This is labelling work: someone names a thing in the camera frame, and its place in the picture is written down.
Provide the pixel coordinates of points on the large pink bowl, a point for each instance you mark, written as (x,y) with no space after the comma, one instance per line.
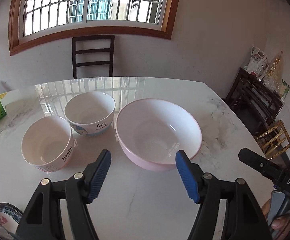
(157,130)

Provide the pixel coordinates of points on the gold decorative bundle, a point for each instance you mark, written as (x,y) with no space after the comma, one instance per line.
(274,67)

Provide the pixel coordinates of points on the dark wooden chair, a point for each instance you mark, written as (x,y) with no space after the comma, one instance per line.
(92,40)

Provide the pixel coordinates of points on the large brown-framed barred window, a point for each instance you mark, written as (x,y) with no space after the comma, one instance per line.
(15,30)

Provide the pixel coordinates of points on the white dog print bowl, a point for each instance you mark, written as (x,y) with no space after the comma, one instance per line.
(90,107)

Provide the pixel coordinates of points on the white floral deep plate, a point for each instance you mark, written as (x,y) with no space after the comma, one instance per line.
(3,220)

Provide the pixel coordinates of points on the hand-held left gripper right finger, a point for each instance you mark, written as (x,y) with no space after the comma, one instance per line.
(187,177)

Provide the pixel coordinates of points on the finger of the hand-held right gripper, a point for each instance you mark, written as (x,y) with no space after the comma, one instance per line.
(259,163)

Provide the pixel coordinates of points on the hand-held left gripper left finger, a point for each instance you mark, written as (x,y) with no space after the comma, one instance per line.
(98,177)

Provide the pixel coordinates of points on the green printed package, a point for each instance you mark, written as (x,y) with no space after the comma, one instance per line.
(285,90)

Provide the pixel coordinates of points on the gold metal rack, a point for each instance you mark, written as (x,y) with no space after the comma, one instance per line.
(274,137)

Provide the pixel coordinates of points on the dark wooden cabinet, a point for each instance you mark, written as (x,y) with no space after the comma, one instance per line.
(254,100)

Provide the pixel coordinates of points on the large blue patterned plate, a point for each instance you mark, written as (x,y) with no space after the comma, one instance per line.
(12,208)

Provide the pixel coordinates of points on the white rabbit print bowl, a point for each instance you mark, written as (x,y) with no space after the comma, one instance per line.
(45,142)

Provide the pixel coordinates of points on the person's right hand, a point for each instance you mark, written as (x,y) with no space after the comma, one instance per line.
(279,223)

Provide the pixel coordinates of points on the newspaper wrapped bundle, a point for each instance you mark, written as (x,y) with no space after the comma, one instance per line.
(258,62)

